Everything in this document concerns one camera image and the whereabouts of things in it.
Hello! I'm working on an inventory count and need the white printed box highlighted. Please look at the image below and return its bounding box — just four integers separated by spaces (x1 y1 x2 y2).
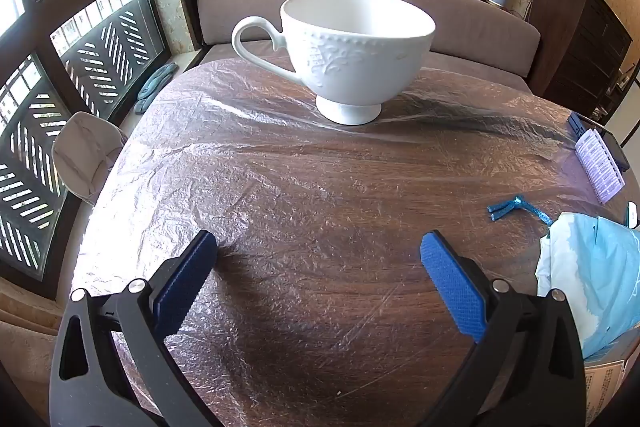
584 332 640 427

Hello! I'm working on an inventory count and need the white chair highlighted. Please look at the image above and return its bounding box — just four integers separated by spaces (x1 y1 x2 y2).
51 112 128 206

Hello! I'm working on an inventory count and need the dark wooden cabinet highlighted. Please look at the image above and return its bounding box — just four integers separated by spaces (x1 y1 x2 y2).
527 0 635 118

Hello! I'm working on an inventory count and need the black phone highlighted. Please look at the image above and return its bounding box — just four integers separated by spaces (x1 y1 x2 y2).
590 127 631 172

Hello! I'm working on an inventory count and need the blue twisted ribbon tie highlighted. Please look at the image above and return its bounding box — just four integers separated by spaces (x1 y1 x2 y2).
487 194 553 228

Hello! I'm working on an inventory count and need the purple ribbed hair roller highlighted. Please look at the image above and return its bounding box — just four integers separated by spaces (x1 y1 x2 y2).
575 129 626 206

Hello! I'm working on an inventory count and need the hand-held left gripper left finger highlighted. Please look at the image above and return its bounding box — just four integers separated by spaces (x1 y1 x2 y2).
48 229 221 427

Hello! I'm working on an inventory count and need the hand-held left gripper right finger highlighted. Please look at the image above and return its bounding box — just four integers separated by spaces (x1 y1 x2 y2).
420 230 587 427

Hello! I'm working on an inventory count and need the window with lattice railing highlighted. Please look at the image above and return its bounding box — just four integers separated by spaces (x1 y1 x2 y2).
0 0 173 303

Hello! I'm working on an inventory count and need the clear plastic table cover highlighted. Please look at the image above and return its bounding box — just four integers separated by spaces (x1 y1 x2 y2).
70 54 640 427

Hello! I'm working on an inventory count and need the light blue plastic packet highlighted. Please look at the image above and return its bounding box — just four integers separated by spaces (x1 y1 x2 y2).
535 212 640 360

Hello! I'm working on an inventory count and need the white embossed teacup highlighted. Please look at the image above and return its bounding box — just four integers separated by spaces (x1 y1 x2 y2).
231 0 437 126

